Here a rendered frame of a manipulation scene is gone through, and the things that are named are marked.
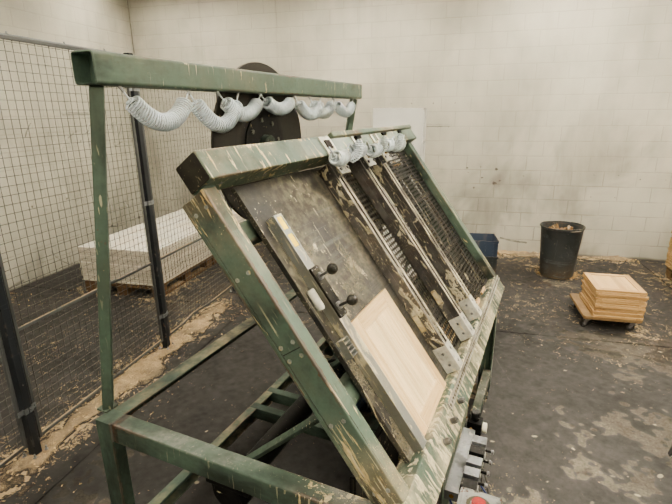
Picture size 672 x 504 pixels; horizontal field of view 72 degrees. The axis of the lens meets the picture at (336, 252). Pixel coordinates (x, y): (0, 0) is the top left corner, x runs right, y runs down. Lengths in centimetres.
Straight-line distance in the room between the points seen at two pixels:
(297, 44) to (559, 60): 358
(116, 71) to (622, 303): 449
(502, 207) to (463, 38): 238
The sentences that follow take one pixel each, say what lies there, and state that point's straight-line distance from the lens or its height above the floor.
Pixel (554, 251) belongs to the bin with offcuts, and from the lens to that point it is 622.
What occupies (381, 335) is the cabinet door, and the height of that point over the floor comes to 119.
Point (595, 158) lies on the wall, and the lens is 724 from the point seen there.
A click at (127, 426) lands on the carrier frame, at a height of 79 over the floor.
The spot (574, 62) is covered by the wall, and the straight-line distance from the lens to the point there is 714.
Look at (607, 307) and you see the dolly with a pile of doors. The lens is 503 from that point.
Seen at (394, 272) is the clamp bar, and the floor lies 133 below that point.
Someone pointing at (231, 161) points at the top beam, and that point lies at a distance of 151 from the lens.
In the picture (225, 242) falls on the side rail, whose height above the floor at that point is 164.
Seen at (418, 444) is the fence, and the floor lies 92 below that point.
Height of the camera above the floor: 201
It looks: 17 degrees down
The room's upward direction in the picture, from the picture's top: 1 degrees counter-clockwise
